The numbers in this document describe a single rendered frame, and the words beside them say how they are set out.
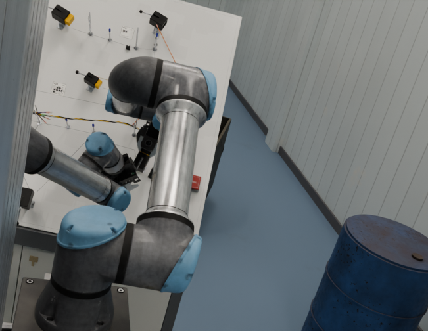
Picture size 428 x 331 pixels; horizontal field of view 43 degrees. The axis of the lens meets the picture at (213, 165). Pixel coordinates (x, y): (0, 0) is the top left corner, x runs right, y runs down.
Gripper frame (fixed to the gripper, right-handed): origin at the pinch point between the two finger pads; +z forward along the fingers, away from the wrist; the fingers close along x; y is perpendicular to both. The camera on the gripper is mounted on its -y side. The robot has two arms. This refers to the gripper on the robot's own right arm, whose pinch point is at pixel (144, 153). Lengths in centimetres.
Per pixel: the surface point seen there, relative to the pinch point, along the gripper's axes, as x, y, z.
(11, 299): 21, -45, 54
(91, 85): 28.7, 14.5, -4.3
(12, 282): 23, -42, 47
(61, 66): 43.4, 20.0, -1.1
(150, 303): -25, -30, 40
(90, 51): 37.0, 29.5, -5.5
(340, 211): -144, 192, 174
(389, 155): -143, 192, 100
